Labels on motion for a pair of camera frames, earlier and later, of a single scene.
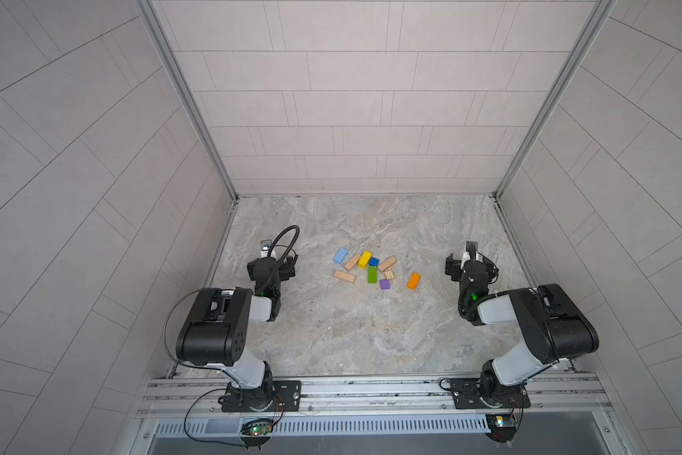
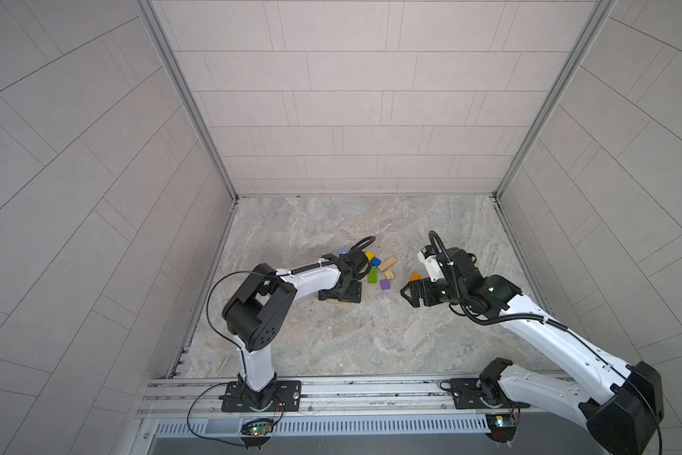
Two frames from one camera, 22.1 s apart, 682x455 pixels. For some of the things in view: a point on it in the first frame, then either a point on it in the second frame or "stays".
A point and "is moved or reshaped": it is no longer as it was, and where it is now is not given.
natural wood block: x=345 y=276 is moved or reshaped
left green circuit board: x=257 y=429 stays
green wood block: x=372 y=274 stays
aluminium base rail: x=552 y=397 stays
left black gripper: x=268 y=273 to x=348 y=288
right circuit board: x=502 y=427 stays
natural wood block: x=386 y=263 stays
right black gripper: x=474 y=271 to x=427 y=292
